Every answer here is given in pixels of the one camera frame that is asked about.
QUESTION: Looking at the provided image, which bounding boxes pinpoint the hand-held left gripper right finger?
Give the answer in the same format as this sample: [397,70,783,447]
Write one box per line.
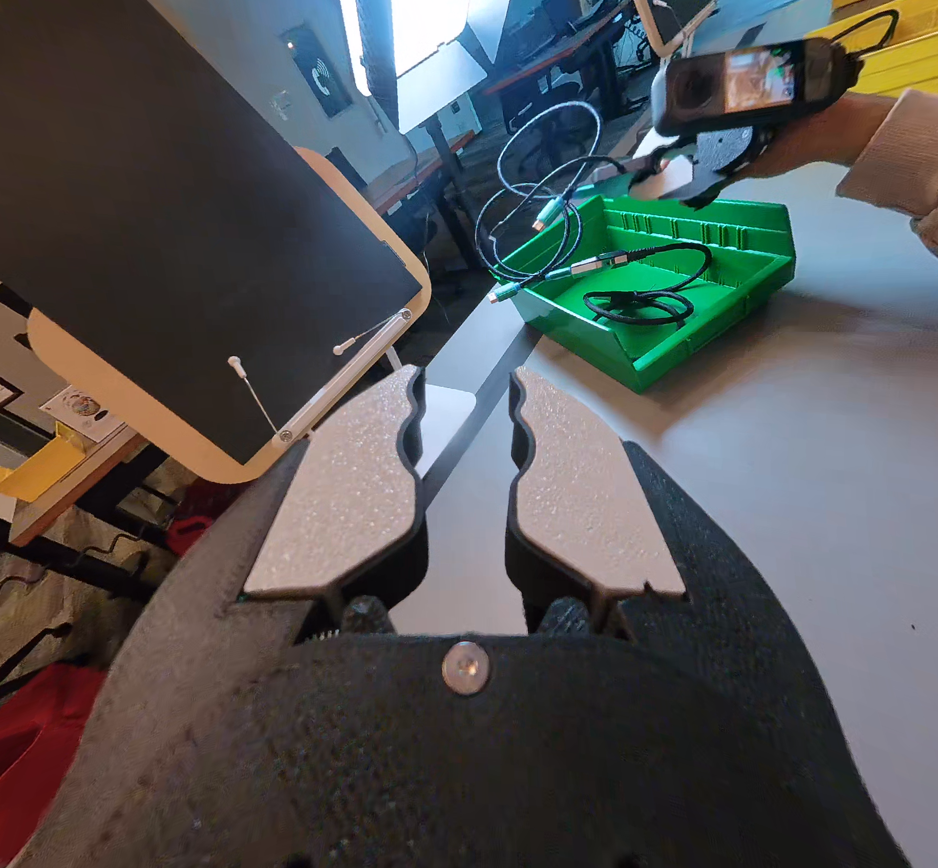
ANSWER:
[504,366,688,616]

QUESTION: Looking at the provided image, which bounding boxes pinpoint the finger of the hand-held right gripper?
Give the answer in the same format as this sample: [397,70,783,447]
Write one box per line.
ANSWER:
[629,150,701,200]
[678,175,734,211]

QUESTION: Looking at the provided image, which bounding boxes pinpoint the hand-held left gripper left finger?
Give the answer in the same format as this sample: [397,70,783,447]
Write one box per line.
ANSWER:
[242,364,429,608]

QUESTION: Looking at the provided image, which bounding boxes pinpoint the grey switch adapter with cable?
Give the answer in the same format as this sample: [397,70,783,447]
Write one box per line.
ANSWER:
[570,241,713,330]

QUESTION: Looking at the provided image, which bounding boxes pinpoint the green plastic bin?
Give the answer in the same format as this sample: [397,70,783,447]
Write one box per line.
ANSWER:
[509,192,797,394]

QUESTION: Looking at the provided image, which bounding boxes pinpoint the person's right forearm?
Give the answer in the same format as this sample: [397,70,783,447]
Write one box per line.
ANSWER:
[835,87,938,259]

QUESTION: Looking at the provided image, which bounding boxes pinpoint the person's right hand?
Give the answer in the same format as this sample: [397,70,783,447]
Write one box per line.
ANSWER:
[747,92,901,181]

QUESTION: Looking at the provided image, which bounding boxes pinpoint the white board stand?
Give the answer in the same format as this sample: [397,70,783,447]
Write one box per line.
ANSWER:
[227,309,477,477]

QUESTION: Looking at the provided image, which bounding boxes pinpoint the red bag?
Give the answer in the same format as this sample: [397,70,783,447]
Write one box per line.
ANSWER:
[163,507,215,555]
[0,661,111,868]

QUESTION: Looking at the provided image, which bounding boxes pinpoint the wooden top desk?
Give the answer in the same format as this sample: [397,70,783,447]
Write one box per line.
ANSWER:
[484,0,639,151]
[0,432,158,548]

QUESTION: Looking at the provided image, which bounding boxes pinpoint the paper sheet with drawing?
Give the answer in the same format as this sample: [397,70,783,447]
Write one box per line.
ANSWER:
[40,384,127,445]

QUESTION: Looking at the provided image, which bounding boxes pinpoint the small yellow holder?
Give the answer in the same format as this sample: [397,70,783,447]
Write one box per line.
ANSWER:
[0,422,87,504]

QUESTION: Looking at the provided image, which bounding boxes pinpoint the bright studio light panel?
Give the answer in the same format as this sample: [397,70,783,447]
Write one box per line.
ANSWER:
[326,0,530,136]

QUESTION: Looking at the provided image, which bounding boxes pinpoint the black phone sign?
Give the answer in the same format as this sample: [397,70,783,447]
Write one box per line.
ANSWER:
[282,23,354,120]

